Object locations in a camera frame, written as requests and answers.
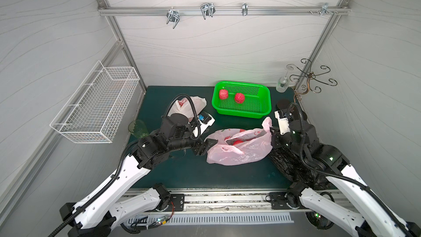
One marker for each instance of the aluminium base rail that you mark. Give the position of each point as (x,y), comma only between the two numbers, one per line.
(226,201)

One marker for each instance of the metal crossbar rail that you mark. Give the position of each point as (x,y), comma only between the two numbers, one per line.
(220,11)

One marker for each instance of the clear glass bottle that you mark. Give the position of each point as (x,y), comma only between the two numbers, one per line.
(283,83)

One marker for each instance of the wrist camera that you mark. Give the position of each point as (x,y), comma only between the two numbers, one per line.
(283,121)
(205,120)

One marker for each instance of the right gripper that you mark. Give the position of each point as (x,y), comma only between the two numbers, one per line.
(276,143)

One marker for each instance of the red apple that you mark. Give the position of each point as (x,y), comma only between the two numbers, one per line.
(237,142)
(223,94)
(239,98)

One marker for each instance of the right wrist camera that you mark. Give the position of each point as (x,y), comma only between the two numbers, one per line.
(283,121)

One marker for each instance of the metal clamp hook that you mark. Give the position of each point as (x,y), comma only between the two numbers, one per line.
(173,17)
(324,10)
(244,9)
(207,9)

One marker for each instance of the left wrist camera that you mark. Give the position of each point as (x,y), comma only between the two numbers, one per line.
(205,120)

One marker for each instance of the white wire basket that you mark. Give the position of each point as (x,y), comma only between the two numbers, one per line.
(94,112)

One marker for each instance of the black plastic bag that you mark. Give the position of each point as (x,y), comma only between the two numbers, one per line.
(293,169)

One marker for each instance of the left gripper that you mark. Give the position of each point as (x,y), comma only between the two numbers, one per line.
(200,145)

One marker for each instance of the pink plastic bag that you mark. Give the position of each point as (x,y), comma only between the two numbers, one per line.
(256,145)

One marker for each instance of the green plastic basket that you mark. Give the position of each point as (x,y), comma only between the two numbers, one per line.
(257,102)

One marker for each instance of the white vent strip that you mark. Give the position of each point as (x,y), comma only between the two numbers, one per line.
(230,219)

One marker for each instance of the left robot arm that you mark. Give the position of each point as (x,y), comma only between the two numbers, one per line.
(102,211)

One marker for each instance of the metal hook stand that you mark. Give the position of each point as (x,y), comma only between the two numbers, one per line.
(307,79)

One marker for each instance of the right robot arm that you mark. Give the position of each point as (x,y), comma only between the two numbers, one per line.
(350,204)

